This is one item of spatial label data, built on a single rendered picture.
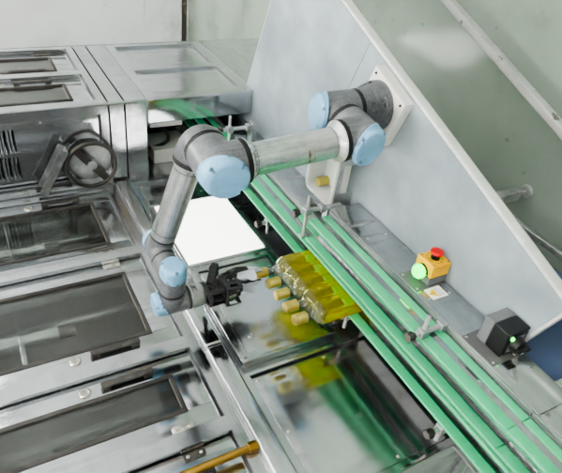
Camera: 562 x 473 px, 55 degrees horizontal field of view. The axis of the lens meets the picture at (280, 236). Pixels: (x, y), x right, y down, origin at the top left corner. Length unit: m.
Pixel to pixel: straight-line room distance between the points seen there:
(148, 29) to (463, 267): 4.15
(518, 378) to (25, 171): 1.91
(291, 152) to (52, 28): 3.88
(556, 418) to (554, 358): 0.22
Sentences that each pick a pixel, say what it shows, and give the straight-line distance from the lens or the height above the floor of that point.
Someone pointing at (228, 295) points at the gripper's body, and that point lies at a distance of 1.67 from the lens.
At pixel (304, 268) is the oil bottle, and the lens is 1.77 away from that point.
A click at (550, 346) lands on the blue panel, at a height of 0.64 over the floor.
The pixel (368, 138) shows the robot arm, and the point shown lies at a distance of 1.47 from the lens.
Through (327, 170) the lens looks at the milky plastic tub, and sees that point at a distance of 2.03.
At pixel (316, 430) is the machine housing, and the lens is 1.60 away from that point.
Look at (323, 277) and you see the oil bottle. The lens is 1.76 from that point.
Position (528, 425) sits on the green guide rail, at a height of 0.91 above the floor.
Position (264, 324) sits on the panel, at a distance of 1.78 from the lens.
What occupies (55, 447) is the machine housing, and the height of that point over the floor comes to 1.86.
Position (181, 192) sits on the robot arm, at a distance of 1.50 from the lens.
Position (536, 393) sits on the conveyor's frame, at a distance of 1.47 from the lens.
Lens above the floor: 1.87
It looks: 26 degrees down
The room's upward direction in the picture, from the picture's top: 103 degrees counter-clockwise
